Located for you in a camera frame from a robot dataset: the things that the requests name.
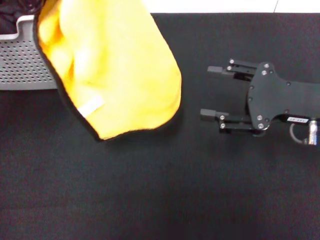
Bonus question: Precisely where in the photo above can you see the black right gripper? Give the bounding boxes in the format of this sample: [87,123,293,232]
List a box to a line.
[199,58,320,138]

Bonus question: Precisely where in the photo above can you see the yellow and grey towel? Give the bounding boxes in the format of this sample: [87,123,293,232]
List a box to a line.
[33,0,183,143]

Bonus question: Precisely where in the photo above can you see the black tablecloth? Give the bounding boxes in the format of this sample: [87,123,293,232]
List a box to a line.
[0,12,320,240]

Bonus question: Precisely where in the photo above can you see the grey perforated plastic storage box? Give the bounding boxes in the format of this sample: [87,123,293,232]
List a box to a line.
[0,14,61,91]

